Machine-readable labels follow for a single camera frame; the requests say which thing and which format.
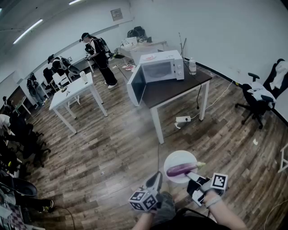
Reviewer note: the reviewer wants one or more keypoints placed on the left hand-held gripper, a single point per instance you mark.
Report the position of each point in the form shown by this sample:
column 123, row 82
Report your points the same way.
column 144, row 201

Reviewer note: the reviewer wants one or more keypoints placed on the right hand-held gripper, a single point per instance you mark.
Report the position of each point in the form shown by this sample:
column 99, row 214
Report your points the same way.
column 219, row 181

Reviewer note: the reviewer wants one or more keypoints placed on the plain white plate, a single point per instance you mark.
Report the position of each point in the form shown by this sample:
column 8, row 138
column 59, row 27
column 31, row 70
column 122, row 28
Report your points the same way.
column 177, row 158

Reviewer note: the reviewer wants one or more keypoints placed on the white microwave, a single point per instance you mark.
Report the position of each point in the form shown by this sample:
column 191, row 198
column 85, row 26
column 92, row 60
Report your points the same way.
column 162, row 70

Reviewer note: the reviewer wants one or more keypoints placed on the person's right forearm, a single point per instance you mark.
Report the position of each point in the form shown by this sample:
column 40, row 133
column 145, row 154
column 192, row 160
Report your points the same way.
column 225, row 218

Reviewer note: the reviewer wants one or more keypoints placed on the person's left forearm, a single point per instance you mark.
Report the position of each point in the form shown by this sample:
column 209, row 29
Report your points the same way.
column 145, row 221

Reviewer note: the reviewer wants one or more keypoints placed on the person's right hand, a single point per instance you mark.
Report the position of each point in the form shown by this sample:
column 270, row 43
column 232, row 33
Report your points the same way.
column 212, row 198

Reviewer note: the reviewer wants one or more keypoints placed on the person's dark clothing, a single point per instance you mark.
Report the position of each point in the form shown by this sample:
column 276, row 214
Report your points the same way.
column 180, row 222

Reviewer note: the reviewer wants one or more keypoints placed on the white power strip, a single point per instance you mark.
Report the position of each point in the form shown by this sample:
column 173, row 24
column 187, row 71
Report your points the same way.
column 183, row 119

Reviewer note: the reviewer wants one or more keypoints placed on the white paper scrap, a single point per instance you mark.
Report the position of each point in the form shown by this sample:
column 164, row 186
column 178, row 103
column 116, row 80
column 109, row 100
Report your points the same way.
column 255, row 142

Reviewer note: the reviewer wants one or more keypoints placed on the dark brown table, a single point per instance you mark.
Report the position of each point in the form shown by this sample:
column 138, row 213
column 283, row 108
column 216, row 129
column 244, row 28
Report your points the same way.
column 171, row 89

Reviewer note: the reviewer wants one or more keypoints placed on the black office chair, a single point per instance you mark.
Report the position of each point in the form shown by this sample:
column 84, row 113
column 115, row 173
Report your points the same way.
column 27, row 139
column 256, row 105

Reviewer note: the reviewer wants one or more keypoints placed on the white garment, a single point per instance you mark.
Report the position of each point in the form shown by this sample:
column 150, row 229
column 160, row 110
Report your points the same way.
column 261, row 92
column 280, row 74

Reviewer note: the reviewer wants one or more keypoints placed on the clear water bottle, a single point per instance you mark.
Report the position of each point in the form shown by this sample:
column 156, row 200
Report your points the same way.
column 192, row 67

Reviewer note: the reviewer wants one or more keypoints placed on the small white plate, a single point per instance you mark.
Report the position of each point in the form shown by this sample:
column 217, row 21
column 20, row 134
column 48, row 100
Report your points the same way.
column 134, row 69
column 127, row 67

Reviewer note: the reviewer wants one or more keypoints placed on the white table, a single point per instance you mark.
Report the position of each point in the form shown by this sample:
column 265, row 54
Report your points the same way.
column 74, row 92

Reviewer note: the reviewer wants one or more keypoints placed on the wide white dish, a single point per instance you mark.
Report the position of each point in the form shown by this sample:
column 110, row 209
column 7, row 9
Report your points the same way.
column 149, row 57

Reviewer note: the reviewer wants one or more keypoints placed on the clear blender jug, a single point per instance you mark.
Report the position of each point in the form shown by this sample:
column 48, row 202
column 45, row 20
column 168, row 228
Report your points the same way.
column 83, row 77

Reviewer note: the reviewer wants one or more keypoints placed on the grey broom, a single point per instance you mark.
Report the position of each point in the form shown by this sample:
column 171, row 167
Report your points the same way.
column 184, row 46

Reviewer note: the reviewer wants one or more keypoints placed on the small gold object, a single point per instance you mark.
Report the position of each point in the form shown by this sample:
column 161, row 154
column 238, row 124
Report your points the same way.
column 63, row 89

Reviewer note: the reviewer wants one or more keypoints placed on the green flat mop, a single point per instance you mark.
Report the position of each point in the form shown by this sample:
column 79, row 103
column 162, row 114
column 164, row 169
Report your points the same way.
column 180, row 45

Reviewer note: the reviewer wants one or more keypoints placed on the light wooden desk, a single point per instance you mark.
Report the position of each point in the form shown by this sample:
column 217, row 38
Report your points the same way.
column 155, row 43

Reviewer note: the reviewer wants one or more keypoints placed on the white chair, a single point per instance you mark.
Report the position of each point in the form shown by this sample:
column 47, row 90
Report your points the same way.
column 60, row 78

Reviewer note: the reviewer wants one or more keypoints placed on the white paper bag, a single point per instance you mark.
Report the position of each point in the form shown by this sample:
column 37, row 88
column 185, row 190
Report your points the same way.
column 131, row 41

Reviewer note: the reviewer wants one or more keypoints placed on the black bag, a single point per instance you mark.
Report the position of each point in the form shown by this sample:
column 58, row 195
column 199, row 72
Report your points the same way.
column 138, row 31

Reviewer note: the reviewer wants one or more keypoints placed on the ceiling light strip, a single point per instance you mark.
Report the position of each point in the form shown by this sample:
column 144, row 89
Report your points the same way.
column 28, row 31
column 74, row 2

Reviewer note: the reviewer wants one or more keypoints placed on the white stool frame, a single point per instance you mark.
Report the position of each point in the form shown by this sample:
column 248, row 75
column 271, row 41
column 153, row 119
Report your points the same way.
column 284, row 158

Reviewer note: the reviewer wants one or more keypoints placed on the framed wall sign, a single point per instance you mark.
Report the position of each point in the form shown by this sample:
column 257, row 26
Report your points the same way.
column 116, row 14

